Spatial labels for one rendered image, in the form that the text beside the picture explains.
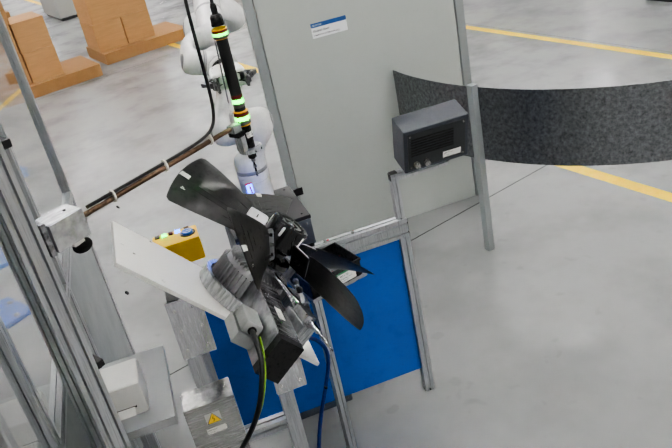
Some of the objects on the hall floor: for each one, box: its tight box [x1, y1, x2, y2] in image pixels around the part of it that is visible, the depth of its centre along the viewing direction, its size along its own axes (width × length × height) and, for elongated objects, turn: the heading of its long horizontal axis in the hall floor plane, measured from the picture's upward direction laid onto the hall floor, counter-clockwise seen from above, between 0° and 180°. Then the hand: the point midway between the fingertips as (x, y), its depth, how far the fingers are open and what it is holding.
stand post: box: [278, 390, 309, 448], centre depth 246 cm, size 4×9×91 cm, turn 38°
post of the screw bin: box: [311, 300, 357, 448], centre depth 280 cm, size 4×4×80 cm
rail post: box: [399, 236, 435, 391], centre depth 305 cm, size 4×4×78 cm
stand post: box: [164, 291, 212, 387], centre depth 237 cm, size 4×9×115 cm, turn 38°
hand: (233, 83), depth 206 cm, fingers open, 8 cm apart
